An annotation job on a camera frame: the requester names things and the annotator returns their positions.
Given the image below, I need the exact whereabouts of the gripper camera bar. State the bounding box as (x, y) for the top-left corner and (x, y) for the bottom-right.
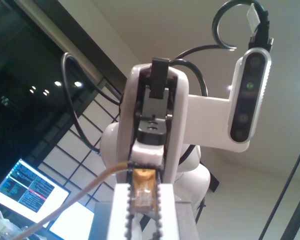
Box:
(187, 47), (273, 154)

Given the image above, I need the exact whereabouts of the yellow network cable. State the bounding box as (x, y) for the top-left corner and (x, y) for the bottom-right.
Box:
(11, 161), (158, 240)

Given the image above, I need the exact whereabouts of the monitor showing terminal windows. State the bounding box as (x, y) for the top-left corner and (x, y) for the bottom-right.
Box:
(0, 157), (71, 225)

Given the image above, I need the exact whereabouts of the black metal pole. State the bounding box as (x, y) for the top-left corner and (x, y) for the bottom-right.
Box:
(258, 133), (300, 240)

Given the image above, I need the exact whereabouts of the white cable label tag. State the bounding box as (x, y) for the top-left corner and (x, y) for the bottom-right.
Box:
(246, 2), (263, 35)

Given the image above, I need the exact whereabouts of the white crumpled plastic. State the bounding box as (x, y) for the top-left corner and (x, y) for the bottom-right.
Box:
(0, 209), (21, 240)

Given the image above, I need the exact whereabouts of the monitor showing white screen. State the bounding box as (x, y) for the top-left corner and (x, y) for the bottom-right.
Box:
(49, 199), (96, 240)

